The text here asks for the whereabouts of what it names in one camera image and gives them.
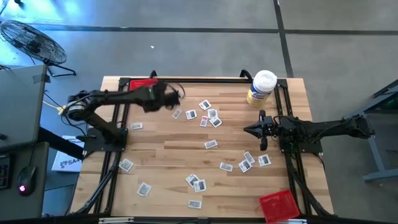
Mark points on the Lysol wipes canister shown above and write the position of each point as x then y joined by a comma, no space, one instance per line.
261,90

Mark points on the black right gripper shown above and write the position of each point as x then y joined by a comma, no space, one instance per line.
269,129

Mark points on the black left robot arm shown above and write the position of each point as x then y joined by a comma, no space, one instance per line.
118,95

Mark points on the black keyboard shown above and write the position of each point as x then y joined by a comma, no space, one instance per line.
3,171

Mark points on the grey metal table frame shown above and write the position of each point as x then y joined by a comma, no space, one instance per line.
382,176

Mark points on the white printed cardboard box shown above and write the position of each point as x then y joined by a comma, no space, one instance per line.
66,163

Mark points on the small white ointment packet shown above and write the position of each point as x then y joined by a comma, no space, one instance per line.
249,157
194,204
136,125
176,113
211,144
226,167

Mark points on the black floor fan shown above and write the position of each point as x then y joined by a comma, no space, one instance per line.
32,42

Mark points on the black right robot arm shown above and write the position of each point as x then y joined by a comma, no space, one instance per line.
329,129

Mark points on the dark grey desk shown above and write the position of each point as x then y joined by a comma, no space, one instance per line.
9,205

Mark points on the red plastic mesh basket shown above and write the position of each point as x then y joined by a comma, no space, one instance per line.
140,84
280,207

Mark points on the grey computer monitor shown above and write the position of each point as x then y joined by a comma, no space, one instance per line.
18,105

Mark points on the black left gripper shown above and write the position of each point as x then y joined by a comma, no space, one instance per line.
158,98

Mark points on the black diagonal bar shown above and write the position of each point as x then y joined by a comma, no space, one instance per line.
59,143

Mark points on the black computer mouse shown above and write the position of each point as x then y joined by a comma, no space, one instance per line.
26,180

